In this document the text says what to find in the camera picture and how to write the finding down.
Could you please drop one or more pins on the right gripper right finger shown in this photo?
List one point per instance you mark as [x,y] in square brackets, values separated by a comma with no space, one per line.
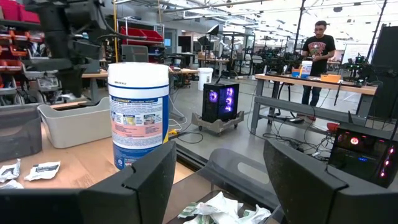
[311,199]

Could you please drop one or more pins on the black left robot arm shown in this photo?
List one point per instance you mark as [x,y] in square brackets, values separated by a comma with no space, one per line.
[53,15]

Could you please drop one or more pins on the black upright panel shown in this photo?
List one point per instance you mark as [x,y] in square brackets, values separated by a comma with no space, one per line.
[387,71]

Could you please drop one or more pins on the blue bowl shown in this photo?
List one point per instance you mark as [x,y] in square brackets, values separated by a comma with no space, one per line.
[296,73]

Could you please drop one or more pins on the black slanted pole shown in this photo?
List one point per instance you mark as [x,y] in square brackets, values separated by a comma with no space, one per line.
[376,31]

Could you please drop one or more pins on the red storage bin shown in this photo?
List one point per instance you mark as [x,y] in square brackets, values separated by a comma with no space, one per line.
[152,35]
[132,33]
[29,17]
[9,9]

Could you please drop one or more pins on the person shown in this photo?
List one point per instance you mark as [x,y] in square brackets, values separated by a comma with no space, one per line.
[318,49]

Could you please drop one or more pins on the shelving with parts bins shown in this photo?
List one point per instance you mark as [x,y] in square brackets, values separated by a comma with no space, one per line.
[15,84]

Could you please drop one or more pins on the black PC tower RGB fans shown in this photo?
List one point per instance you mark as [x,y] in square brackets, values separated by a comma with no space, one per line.
[219,102]

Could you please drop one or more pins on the white plastic bin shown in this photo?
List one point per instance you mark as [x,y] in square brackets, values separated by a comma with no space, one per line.
[77,127]

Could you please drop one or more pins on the grey chair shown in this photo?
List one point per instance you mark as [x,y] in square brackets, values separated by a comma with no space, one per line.
[135,54]

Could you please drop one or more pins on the Lysol wipes canister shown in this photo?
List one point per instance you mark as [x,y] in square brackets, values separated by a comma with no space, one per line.
[138,118]

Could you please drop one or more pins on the orange box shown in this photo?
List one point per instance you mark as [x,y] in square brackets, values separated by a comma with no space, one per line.
[330,78]

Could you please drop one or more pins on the white bucket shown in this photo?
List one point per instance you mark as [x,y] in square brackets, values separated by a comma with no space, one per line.
[205,79]

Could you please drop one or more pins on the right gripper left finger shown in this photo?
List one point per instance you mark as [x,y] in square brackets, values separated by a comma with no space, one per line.
[93,208]

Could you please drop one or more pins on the black PC tower blue light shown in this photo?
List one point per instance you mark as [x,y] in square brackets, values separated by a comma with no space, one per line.
[360,155]

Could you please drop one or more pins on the wooden workbench grey frame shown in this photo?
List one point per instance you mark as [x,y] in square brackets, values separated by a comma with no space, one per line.
[295,107]

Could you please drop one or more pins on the white printed first aid packet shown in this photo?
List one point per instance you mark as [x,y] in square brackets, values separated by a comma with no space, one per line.
[11,185]
[9,171]
[42,171]

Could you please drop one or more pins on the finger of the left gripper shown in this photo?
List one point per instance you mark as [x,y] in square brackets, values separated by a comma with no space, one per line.
[66,84]
[80,81]

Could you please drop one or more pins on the black pole stand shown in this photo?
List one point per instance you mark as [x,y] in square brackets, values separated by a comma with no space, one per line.
[300,25]

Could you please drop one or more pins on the red object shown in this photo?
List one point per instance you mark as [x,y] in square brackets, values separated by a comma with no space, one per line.
[332,127]

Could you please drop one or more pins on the white blue wipes tub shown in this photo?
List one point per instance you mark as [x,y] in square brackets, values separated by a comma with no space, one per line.
[306,70]

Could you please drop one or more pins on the crumpled white wipe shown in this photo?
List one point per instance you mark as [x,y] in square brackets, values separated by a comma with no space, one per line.
[220,211]

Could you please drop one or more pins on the black power strip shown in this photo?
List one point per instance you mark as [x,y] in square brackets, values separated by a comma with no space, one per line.
[286,119]

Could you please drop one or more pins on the whiteboard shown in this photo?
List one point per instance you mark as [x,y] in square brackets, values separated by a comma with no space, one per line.
[354,53]

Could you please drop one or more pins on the grey dolly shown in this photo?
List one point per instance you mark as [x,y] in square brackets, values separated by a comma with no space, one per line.
[217,126]

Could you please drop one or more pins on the black station frame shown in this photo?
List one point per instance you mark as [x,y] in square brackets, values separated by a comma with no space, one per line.
[236,46]

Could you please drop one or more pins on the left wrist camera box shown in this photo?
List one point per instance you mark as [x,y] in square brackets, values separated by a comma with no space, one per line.
[87,56]

